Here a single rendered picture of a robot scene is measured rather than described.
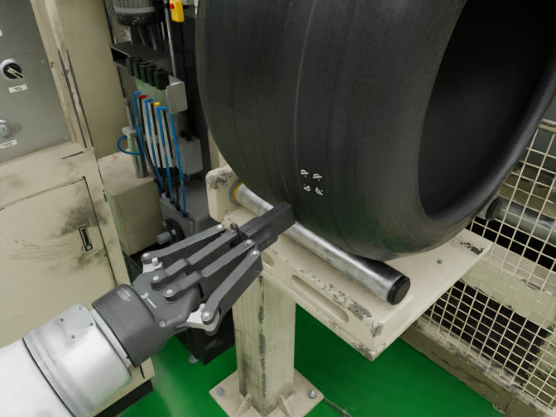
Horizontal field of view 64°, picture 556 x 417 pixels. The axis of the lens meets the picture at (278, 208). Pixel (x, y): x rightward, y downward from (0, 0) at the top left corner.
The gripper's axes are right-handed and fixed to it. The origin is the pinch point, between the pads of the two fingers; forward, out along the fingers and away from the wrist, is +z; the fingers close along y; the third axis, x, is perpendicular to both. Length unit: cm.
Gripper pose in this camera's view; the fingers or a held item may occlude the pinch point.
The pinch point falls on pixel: (268, 226)
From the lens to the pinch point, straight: 51.7
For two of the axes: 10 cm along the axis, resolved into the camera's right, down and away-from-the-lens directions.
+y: -6.8, -4.2, 6.0
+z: 7.3, -5.0, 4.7
